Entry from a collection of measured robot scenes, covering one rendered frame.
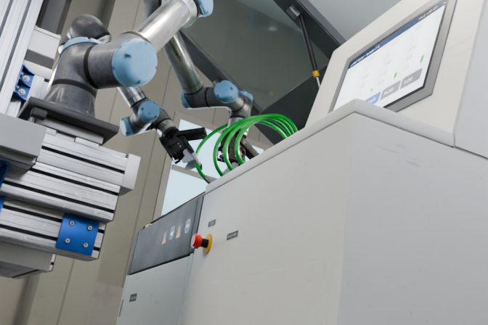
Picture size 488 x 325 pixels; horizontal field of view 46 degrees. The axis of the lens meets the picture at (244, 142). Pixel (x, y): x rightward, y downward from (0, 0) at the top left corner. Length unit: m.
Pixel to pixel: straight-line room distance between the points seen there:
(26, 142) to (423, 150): 0.81
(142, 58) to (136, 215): 2.37
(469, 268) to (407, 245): 0.14
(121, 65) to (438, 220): 0.83
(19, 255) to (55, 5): 0.79
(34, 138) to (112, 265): 2.43
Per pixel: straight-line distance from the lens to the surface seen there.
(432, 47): 1.40
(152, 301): 1.82
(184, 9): 1.75
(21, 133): 1.33
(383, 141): 1.02
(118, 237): 3.72
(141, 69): 1.49
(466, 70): 1.23
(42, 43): 1.85
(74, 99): 1.51
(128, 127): 2.24
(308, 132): 1.12
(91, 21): 2.23
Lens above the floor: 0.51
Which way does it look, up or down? 22 degrees up
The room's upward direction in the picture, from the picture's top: 9 degrees clockwise
